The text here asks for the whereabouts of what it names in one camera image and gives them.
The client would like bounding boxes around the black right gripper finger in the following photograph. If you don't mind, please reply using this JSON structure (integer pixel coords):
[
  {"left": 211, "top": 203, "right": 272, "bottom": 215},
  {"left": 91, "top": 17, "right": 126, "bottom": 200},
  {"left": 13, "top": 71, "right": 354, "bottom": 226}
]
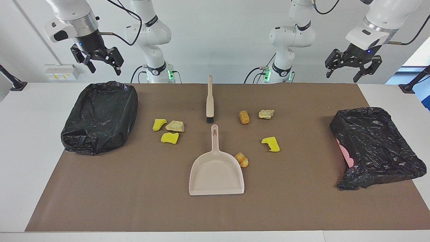
[
  {"left": 70, "top": 45, "right": 97, "bottom": 74},
  {"left": 101, "top": 47, "right": 124, "bottom": 76}
]

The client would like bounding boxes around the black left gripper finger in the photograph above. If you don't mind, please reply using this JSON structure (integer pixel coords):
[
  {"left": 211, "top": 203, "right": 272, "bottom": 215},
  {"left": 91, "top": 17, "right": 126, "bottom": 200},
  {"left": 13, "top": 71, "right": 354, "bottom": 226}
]
[
  {"left": 353, "top": 55, "right": 383, "bottom": 83},
  {"left": 325, "top": 49, "right": 348, "bottom": 79}
]

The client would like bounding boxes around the wide yellow sponge piece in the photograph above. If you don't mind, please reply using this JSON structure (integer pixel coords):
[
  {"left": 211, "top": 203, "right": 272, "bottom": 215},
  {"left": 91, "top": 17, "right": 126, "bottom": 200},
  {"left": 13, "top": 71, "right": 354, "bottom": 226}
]
[{"left": 161, "top": 132, "right": 180, "bottom": 145}]

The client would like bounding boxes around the beige hand brush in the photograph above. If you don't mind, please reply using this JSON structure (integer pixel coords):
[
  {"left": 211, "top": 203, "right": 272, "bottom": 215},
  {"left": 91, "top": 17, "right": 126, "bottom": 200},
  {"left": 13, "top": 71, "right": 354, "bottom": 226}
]
[{"left": 206, "top": 75, "right": 215, "bottom": 123}]

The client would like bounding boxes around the notched yellow sponge piece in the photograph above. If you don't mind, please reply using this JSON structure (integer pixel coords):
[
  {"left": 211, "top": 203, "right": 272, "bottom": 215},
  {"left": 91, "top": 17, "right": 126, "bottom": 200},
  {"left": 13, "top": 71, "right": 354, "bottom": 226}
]
[{"left": 261, "top": 136, "right": 281, "bottom": 153}]

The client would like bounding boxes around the golden croissant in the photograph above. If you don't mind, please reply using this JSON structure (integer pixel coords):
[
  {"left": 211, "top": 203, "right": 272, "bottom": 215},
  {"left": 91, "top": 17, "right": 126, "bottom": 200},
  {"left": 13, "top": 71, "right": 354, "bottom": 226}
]
[{"left": 234, "top": 152, "right": 249, "bottom": 168}]

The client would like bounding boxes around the beige plastic dustpan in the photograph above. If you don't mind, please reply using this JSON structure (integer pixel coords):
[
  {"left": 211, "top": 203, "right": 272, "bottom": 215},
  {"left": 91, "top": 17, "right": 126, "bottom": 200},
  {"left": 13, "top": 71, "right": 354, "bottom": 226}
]
[{"left": 189, "top": 124, "right": 245, "bottom": 196}]

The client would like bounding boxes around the black trash bag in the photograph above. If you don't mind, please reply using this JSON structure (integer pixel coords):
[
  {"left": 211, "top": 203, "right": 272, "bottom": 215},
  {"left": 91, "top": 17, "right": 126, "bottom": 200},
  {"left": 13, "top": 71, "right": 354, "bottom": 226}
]
[
  {"left": 60, "top": 81, "right": 139, "bottom": 156},
  {"left": 329, "top": 107, "right": 427, "bottom": 191}
]

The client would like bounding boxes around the pink plastic bin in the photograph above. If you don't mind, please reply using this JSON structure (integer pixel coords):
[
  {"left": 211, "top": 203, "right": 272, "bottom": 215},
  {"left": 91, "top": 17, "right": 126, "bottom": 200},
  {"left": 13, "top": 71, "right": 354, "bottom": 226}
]
[{"left": 337, "top": 138, "right": 355, "bottom": 168}]

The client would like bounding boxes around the brown table mat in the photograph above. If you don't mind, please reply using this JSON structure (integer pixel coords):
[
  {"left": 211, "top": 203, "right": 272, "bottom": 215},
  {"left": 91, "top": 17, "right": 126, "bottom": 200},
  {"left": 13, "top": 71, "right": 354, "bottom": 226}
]
[{"left": 25, "top": 83, "right": 430, "bottom": 232}]

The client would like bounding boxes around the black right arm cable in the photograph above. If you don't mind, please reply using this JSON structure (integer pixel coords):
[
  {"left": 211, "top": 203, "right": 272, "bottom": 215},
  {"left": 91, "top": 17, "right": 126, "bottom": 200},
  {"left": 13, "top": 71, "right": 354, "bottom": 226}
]
[{"left": 99, "top": 0, "right": 143, "bottom": 46}]

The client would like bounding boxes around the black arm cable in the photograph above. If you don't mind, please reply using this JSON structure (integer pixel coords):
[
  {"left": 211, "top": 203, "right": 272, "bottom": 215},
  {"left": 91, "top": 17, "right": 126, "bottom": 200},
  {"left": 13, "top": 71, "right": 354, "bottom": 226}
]
[
  {"left": 312, "top": 0, "right": 430, "bottom": 46},
  {"left": 99, "top": 0, "right": 143, "bottom": 46}
]

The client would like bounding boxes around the black base power cable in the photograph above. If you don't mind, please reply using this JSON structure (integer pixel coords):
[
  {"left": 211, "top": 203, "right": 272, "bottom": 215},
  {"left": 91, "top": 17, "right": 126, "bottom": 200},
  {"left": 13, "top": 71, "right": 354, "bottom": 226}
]
[
  {"left": 244, "top": 66, "right": 268, "bottom": 84},
  {"left": 130, "top": 65, "right": 145, "bottom": 84}
]

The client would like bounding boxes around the white wall socket box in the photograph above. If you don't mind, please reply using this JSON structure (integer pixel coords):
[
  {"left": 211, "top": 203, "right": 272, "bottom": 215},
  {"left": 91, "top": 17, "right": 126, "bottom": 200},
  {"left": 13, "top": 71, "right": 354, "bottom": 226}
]
[{"left": 44, "top": 64, "right": 80, "bottom": 81}]

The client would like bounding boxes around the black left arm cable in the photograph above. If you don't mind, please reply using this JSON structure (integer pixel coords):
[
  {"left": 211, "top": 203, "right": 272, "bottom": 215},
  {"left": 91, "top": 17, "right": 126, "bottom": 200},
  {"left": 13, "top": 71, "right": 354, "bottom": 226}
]
[{"left": 312, "top": 0, "right": 430, "bottom": 46}]

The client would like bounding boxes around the black camera stand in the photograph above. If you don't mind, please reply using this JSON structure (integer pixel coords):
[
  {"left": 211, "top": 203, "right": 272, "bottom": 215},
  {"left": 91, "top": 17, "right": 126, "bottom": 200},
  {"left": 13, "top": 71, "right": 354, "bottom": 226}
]
[
  {"left": 398, "top": 65, "right": 430, "bottom": 94},
  {"left": 0, "top": 65, "right": 28, "bottom": 91}
]

